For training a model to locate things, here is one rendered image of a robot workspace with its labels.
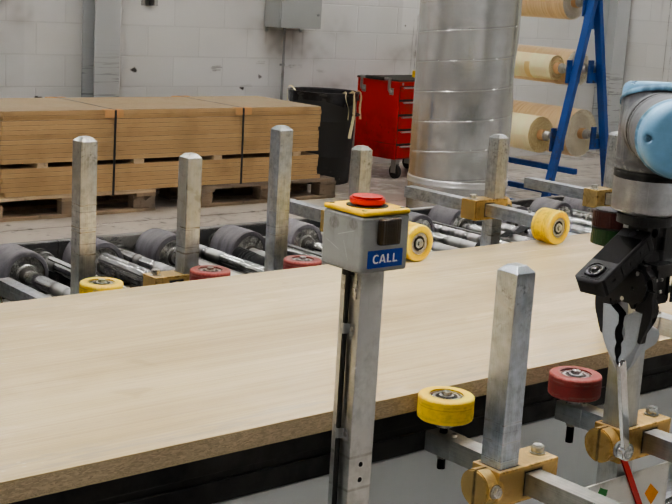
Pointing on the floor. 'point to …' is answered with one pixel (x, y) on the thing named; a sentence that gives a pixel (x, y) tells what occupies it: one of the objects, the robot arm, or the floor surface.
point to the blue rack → (592, 10)
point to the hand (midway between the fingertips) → (618, 364)
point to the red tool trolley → (386, 117)
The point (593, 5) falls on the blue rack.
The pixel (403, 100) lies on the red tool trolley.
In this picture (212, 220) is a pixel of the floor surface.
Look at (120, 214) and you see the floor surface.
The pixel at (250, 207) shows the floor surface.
